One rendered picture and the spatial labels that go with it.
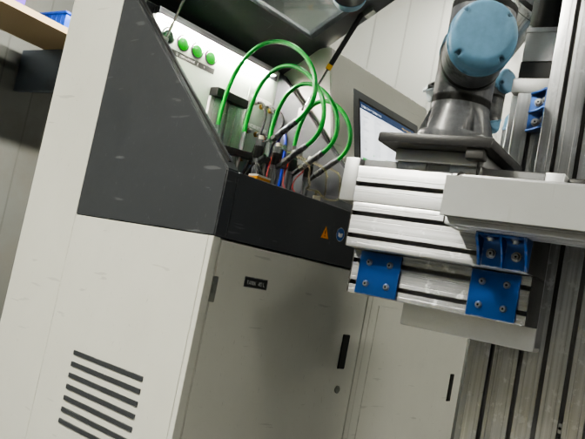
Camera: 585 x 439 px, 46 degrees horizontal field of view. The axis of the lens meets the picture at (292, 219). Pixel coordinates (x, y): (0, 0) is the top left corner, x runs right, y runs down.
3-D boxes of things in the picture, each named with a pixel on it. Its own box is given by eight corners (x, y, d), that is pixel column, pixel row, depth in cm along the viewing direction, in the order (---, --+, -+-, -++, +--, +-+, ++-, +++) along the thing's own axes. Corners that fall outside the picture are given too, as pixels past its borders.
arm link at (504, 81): (498, 91, 203) (502, 63, 204) (470, 95, 212) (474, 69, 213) (515, 98, 207) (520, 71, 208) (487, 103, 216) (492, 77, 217)
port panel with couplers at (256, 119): (238, 171, 232) (257, 83, 235) (231, 171, 234) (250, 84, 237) (264, 180, 242) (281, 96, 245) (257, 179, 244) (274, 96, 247)
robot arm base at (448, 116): (500, 161, 138) (508, 114, 139) (479, 141, 125) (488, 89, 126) (430, 156, 146) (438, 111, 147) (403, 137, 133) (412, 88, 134)
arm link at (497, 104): (460, 125, 208) (466, 91, 209) (485, 136, 214) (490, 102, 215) (479, 124, 201) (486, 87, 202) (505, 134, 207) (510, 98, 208)
